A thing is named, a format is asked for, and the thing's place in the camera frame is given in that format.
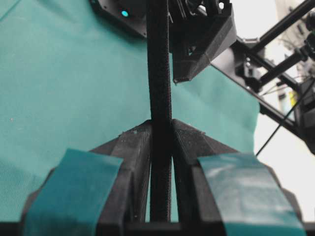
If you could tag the green tape on finger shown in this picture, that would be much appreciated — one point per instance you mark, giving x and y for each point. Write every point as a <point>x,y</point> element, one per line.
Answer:
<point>72,199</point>
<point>249,200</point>

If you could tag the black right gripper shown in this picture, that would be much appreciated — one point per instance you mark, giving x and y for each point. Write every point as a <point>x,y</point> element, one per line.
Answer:
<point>199,31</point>

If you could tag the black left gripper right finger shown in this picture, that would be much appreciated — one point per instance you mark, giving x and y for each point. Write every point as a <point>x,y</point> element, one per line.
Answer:
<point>198,212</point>

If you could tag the black aluminium frame rail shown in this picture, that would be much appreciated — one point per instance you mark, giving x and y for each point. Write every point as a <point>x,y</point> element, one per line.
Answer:
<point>251,71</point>

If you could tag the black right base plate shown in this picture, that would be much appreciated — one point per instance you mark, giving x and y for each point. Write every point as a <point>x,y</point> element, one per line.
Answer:
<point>129,15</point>

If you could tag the green table cloth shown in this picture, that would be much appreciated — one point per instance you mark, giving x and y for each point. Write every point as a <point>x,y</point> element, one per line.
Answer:
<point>68,79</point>

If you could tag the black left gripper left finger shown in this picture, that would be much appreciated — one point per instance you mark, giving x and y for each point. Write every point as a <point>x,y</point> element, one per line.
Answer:
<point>128,196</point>

